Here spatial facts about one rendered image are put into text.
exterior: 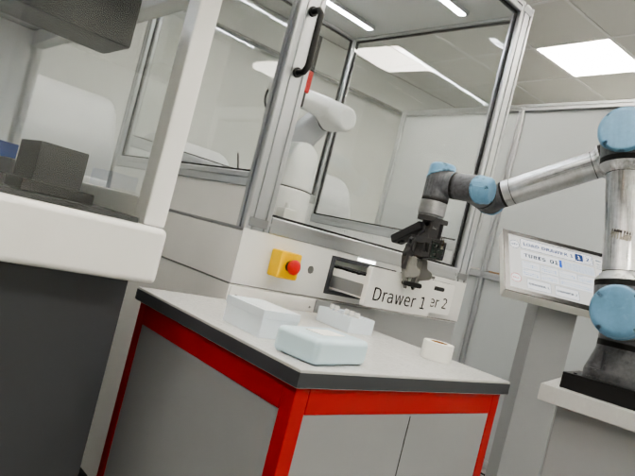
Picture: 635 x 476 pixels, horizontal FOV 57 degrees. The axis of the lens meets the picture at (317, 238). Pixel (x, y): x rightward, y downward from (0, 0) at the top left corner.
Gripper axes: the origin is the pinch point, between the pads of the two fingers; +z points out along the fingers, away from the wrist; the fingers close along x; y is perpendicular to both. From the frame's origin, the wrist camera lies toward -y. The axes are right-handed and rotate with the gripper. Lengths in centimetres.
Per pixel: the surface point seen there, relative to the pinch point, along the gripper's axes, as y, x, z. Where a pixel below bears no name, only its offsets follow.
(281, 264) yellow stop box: -13.1, -36.0, 2.9
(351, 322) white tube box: 8.9, -28.1, 11.7
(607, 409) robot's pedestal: 56, 10, 16
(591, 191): -33, 167, -66
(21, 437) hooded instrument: 0, -94, 42
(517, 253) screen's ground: -15, 79, -21
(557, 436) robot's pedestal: 46, 11, 26
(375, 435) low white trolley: 41, -49, 26
